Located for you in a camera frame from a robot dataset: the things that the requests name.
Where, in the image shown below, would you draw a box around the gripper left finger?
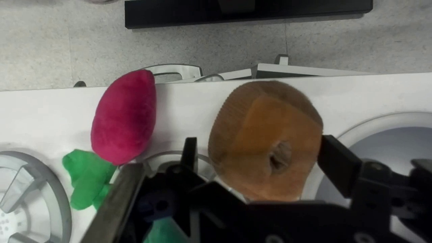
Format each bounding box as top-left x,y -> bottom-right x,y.
81,137 -> 250,243

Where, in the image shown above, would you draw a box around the small grey toy burner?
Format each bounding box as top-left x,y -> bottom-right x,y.
143,150 -> 217,184

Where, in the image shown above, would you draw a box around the large grey toy burner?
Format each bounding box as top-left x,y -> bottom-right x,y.
0,150 -> 72,243

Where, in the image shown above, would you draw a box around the black furniture base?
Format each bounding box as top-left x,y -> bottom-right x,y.
125,0 -> 374,29

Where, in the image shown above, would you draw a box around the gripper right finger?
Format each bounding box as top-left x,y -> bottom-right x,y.
317,134 -> 432,243

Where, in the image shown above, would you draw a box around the brown round sponge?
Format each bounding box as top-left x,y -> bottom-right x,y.
208,80 -> 324,202

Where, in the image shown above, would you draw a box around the grey toy door handle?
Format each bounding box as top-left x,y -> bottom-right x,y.
141,63 -> 204,83

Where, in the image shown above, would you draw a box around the pink plush radish green leaves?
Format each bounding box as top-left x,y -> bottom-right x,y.
62,69 -> 189,243

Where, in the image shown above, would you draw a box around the white toy kitchen door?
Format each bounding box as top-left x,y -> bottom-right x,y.
169,54 -> 376,82

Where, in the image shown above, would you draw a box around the white toy kitchen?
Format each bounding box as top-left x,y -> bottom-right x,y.
0,54 -> 432,243

